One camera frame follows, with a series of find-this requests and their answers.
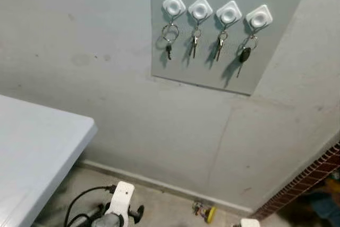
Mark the white plastic table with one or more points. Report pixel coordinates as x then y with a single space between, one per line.
32 152

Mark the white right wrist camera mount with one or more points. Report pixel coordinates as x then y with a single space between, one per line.
250 223

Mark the blue fabric item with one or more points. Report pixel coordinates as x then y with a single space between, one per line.
324 208

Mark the small yellow wheeled toy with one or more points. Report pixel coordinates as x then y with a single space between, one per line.
211 215

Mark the yellow plastic object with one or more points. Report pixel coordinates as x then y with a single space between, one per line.
333 185

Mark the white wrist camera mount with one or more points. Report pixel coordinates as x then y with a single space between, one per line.
250 223
122 195

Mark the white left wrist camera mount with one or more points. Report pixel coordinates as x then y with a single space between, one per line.
122 195

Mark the black fob car key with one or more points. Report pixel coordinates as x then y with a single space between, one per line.
245 55

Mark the white square wall hook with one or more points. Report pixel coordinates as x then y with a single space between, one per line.
229 13
173 5
259 17
200 8

